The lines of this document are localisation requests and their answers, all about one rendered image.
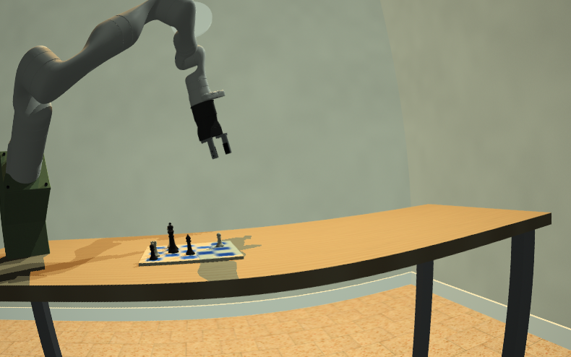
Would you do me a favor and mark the blue and cream chessboard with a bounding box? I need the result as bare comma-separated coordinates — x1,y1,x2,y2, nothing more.
139,241,244,266

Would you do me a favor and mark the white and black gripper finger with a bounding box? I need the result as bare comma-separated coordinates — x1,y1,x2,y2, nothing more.
215,132,231,154
201,137,218,159

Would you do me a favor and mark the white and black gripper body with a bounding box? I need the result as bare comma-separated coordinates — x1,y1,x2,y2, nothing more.
188,86,225,141

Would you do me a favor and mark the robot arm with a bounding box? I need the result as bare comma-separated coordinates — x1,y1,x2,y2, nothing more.
6,0,208,184

